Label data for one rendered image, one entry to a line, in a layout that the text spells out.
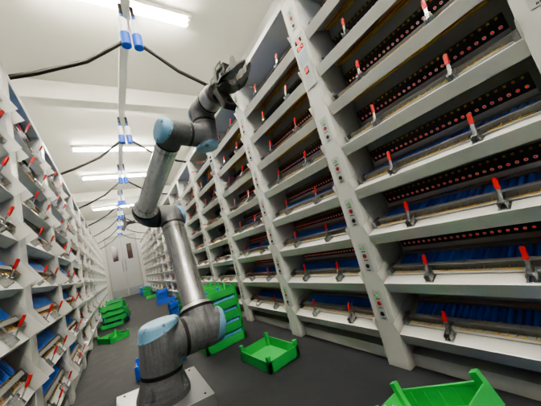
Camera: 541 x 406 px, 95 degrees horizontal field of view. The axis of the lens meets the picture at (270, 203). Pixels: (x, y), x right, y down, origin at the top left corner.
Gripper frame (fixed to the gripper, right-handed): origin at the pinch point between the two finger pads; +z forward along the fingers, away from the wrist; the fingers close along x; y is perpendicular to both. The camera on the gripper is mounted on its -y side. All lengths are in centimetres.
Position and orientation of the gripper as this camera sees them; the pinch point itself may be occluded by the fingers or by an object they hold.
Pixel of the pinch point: (245, 66)
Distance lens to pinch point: 90.6
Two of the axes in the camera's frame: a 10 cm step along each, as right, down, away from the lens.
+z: 6.3, -2.3, -7.4
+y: -1.7, -9.7, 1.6
